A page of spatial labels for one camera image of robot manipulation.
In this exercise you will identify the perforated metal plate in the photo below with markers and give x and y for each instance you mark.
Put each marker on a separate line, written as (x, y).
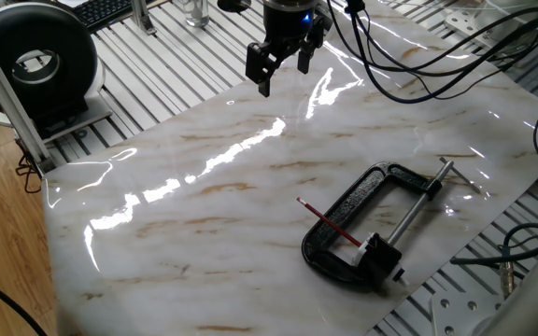
(467, 25)

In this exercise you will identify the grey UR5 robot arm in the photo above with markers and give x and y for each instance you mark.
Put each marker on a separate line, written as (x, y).
(530, 298)

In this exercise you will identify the clear drinking glass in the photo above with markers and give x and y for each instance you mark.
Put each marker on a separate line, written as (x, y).
(196, 11)

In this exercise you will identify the black metal C-clamp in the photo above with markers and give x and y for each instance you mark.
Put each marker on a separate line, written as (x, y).
(344, 210)

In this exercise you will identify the white small block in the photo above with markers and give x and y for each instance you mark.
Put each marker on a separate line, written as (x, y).
(378, 256)

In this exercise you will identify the small aluminium bracket post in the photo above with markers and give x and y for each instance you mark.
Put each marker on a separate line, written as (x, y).
(143, 16)

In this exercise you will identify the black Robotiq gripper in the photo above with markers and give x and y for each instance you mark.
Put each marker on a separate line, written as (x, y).
(290, 21)

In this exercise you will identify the glossy marble pattern sheet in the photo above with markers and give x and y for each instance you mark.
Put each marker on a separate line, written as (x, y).
(227, 233)

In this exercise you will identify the red pencil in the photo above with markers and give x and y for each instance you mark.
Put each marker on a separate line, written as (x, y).
(327, 221)

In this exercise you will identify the black round base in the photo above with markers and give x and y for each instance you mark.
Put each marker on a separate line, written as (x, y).
(234, 4)

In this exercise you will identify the black computer keyboard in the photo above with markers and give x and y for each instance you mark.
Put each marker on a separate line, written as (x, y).
(101, 11)

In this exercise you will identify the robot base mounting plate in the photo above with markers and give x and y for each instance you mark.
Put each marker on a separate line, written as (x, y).
(458, 312)

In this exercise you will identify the aluminium frame post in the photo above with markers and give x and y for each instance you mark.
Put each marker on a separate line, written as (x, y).
(5, 95)

